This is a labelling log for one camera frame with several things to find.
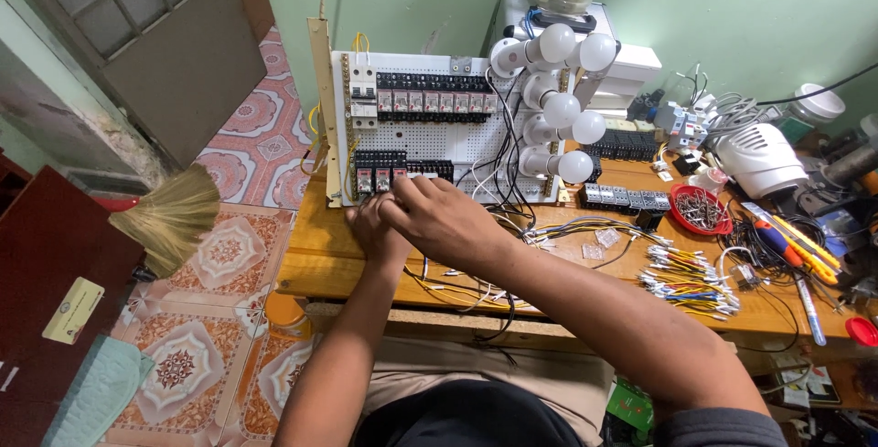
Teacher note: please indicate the group of grey circuit breakers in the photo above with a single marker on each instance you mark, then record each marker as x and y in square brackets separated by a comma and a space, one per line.
[679, 124]

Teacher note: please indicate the stack of black relay sockets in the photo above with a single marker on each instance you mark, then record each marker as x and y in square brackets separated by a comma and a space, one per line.
[621, 146]

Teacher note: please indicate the row of clear relays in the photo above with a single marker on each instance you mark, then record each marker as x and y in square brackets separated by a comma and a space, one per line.
[435, 100]

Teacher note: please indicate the person's left hand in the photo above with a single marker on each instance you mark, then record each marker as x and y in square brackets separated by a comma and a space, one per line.
[374, 234]

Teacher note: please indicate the white bulb in lamp holder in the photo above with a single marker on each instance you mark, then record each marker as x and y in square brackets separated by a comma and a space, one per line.
[562, 164]
[542, 47]
[579, 128]
[595, 53]
[552, 102]

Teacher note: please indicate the small black relay block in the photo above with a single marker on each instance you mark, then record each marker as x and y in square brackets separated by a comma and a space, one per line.
[648, 219]

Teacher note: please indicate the person's right fingers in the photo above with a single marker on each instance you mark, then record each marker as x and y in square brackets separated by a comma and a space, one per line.
[411, 193]

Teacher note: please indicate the white marker pen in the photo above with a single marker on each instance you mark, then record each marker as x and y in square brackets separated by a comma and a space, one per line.
[811, 313]

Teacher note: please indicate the dark red wooden cabinet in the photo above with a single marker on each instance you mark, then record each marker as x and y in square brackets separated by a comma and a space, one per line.
[48, 248]

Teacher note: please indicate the clear relay with red label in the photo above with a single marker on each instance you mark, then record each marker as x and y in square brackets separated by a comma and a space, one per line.
[382, 179]
[399, 174]
[364, 180]

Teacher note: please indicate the stack of white boxes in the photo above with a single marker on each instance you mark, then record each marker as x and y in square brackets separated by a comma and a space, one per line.
[627, 76]

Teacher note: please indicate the orange plastic jar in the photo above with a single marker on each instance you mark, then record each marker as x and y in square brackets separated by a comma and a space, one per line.
[285, 315]

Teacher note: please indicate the person's right hand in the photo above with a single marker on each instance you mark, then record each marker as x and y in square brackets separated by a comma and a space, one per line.
[446, 224]

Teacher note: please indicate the cream card box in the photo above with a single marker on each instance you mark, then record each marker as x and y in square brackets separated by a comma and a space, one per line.
[73, 310]

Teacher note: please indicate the teal quilted cloth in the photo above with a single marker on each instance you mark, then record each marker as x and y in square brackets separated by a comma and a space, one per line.
[96, 392]

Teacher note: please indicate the black relay socket row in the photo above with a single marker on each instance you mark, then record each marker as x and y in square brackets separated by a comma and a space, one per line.
[384, 159]

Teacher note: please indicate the grey door with glass panes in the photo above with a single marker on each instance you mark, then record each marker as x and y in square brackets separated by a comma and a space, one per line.
[171, 69]

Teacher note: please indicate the white round lid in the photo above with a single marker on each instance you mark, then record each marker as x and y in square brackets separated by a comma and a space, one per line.
[820, 100]

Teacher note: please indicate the person's black shirt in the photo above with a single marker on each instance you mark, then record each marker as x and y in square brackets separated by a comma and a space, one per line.
[473, 416]

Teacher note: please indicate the cream metal rail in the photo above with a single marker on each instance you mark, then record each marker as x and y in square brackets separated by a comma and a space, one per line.
[322, 104]

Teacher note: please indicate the person's left fingers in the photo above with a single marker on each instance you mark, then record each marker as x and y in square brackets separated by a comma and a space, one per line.
[362, 213]

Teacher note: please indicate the yellow utility knife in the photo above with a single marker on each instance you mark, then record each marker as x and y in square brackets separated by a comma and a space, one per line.
[809, 248]

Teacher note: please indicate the white perforated panel board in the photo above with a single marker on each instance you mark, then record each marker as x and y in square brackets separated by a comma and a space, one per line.
[446, 141]

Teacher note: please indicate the straw broom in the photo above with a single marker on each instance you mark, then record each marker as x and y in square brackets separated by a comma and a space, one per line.
[171, 217]

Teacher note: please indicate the white dome camera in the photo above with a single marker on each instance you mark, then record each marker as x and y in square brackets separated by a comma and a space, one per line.
[761, 159]

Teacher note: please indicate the red bowl of metal clips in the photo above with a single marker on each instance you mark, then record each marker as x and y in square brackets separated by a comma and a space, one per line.
[699, 210]

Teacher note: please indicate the row of grey relay sockets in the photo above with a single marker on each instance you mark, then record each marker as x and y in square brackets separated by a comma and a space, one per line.
[621, 198]

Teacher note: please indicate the white circuit breaker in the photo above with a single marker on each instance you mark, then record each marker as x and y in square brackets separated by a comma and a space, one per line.
[363, 97]

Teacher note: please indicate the brass terminal strip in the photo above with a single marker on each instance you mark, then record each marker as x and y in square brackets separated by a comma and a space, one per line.
[347, 111]

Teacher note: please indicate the clear plastic relay cover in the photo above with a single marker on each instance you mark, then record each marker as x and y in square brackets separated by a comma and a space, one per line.
[592, 252]
[608, 237]

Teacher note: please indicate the red round cap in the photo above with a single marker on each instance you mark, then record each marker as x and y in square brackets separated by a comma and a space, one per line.
[863, 332]

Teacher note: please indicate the silver aluminium case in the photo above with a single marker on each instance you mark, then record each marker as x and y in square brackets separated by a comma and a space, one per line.
[511, 18]

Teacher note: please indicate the green packet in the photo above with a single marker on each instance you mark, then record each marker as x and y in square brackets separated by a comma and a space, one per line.
[630, 407]

